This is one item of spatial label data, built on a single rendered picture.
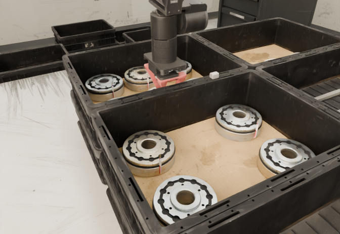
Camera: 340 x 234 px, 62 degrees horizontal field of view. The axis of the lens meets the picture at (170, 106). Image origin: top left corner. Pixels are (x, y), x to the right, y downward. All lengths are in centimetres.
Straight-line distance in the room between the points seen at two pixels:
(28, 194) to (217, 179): 44
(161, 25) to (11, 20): 311
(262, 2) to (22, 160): 174
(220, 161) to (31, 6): 324
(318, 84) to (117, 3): 317
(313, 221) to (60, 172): 57
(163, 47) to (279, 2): 168
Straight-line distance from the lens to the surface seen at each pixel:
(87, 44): 210
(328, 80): 97
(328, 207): 56
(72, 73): 70
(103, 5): 378
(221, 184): 53
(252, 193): 40
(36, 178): 79
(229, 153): 60
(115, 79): 80
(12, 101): 114
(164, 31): 61
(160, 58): 63
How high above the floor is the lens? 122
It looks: 33 degrees down
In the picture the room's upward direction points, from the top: straight up
